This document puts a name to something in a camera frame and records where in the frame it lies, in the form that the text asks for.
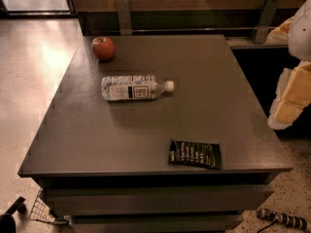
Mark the red apple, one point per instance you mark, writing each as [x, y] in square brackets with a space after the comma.
[103, 48]

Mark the grey drawer cabinet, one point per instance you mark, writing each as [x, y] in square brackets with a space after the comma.
[105, 163]

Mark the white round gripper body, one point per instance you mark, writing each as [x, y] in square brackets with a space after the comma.
[300, 33]

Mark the black object bottom left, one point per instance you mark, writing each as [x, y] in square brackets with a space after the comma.
[7, 221]

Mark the black snack packet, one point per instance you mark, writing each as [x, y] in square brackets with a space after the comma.
[196, 154]

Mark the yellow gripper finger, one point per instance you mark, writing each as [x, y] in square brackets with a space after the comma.
[280, 34]
[293, 94]

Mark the power strip on floor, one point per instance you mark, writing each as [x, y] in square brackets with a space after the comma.
[284, 219]

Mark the white wire basket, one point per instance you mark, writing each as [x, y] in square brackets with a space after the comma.
[40, 212]

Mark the clear plastic water bottle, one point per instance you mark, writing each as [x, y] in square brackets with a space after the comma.
[136, 87]

